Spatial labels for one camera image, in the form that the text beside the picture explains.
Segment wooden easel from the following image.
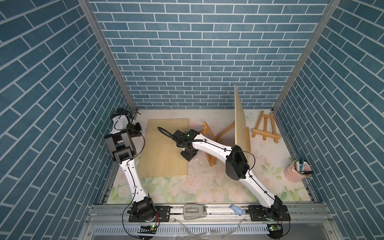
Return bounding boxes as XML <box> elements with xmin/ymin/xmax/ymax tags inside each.
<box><xmin>199</xmin><ymin>120</ymin><xmax>236</xmax><ymax>167</ymax></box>
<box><xmin>251</xmin><ymin>111</ymin><xmax>282</xmax><ymax>144</ymax></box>
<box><xmin>246</xmin><ymin>127</ymin><xmax>252</xmax><ymax>152</ymax></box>

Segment plywood board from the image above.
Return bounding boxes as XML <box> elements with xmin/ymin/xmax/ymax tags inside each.
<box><xmin>234</xmin><ymin>86</ymin><xmax>248</xmax><ymax>151</ymax></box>
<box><xmin>139</xmin><ymin>118</ymin><xmax>189</xmax><ymax>178</ymax></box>

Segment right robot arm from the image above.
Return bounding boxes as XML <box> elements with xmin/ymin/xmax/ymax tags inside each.
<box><xmin>170</xmin><ymin>130</ymin><xmax>291</xmax><ymax>221</ymax></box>

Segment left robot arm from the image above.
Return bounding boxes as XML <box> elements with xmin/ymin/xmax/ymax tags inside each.
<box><xmin>104</xmin><ymin>108</ymin><xmax>158</xmax><ymax>222</ymax></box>

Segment left green circuit board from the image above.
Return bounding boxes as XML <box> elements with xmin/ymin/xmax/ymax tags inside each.
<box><xmin>138</xmin><ymin>225</ymin><xmax>158</xmax><ymax>235</ymax></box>

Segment green circuit board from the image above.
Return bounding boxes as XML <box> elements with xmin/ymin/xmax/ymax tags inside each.
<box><xmin>138</xmin><ymin>225</ymin><xmax>158</xmax><ymax>235</ymax></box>
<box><xmin>267</xmin><ymin>224</ymin><xmax>284</xmax><ymax>240</ymax></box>

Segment pink cup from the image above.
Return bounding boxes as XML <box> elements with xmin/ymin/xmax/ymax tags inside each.
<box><xmin>284</xmin><ymin>161</ymin><xmax>312</xmax><ymax>183</ymax></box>

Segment right green circuit board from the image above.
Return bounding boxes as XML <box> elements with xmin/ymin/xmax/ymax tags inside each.
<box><xmin>267</xmin><ymin>224</ymin><xmax>284</xmax><ymax>240</ymax></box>

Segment pens in pink cup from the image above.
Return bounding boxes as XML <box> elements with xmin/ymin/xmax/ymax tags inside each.
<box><xmin>294</xmin><ymin>158</ymin><xmax>313</xmax><ymax>177</ymax></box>

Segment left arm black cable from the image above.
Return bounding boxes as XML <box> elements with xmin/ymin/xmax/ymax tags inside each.
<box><xmin>121</xmin><ymin>128</ymin><xmax>161</xmax><ymax>239</ymax></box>

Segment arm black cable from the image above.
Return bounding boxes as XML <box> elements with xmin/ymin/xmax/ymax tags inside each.
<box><xmin>157</xmin><ymin>125</ymin><xmax>287</xmax><ymax>208</ymax></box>
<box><xmin>121</xmin><ymin>128</ymin><xmax>161</xmax><ymax>239</ymax></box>

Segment grey remote on rail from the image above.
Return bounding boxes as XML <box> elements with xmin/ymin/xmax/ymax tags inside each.
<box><xmin>183</xmin><ymin>204</ymin><xmax>207</xmax><ymax>220</ymax></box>

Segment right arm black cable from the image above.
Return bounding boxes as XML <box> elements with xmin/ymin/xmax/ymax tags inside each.
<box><xmin>157</xmin><ymin>125</ymin><xmax>287</xmax><ymax>208</ymax></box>

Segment blue white object on rail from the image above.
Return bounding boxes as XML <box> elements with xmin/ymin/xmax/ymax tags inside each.
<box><xmin>230</xmin><ymin>204</ymin><xmax>244</xmax><ymax>216</ymax></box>

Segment aluminium front rail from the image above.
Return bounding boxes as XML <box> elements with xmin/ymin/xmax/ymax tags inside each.
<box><xmin>79</xmin><ymin>202</ymin><xmax>342</xmax><ymax>240</ymax></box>

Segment left aluminium corner post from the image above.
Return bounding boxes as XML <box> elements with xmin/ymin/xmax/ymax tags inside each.
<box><xmin>78</xmin><ymin>0</ymin><xmax>138</xmax><ymax>111</ymax></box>

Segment aluminium corner post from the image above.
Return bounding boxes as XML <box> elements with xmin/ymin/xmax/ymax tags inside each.
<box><xmin>78</xmin><ymin>0</ymin><xmax>138</xmax><ymax>111</ymax></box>
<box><xmin>272</xmin><ymin>0</ymin><xmax>341</xmax><ymax>114</ymax></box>

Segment right aluminium corner post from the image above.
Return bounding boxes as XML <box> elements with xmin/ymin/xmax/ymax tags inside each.
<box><xmin>272</xmin><ymin>0</ymin><xmax>341</xmax><ymax>114</ymax></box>

